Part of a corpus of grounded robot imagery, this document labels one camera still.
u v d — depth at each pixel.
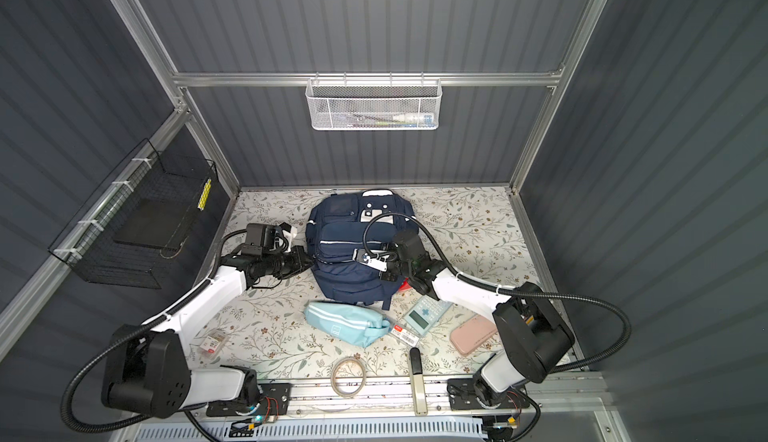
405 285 0.94
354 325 0.82
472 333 0.82
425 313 0.87
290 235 0.80
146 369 0.41
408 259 0.68
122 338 0.40
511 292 0.48
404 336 0.82
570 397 0.74
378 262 0.72
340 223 0.99
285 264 0.73
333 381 0.76
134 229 0.74
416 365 0.74
